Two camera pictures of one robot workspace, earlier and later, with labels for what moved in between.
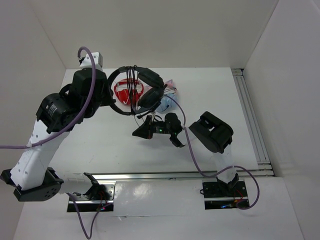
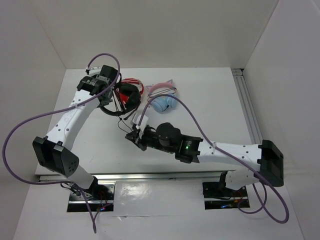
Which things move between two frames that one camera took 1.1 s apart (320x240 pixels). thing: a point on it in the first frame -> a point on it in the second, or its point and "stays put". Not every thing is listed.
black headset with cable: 145,89 -> 130,96
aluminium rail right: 265,168 stays put
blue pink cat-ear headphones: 171,98 stays put
